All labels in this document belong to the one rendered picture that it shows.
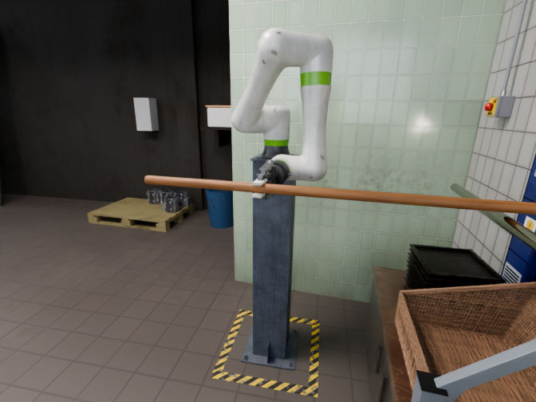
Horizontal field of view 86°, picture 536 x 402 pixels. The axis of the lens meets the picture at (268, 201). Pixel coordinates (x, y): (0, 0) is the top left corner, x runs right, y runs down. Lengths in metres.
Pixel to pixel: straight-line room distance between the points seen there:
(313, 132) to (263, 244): 0.68
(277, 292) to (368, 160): 1.07
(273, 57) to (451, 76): 1.33
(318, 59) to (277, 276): 1.07
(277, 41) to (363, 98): 1.10
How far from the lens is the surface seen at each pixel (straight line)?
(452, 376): 0.68
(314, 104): 1.13
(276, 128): 1.41
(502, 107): 1.86
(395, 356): 1.27
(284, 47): 1.08
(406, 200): 0.85
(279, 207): 1.45
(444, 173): 2.19
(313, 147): 1.13
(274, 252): 1.55
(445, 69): 2.15
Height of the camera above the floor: 1.41
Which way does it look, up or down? 17 degrees down
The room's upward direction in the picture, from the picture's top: 1 degrees clockwise
